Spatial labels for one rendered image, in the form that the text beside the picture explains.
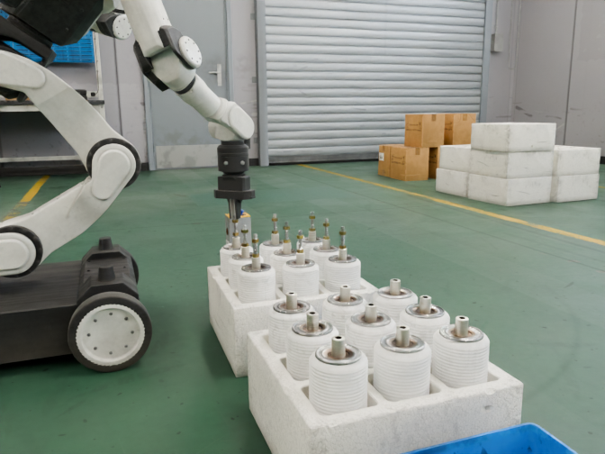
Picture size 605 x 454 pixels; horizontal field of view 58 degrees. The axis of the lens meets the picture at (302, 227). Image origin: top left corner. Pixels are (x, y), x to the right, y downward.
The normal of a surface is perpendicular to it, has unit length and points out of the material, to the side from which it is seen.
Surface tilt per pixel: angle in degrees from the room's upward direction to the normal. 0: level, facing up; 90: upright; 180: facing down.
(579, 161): 90
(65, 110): 112
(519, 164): 90
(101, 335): 90
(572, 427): 0
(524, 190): 90
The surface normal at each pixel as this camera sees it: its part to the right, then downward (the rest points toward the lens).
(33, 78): 0.34, 0.19
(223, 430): -0.01, -0.98
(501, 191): -0.92, 0.09
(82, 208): 0.11, 0.55
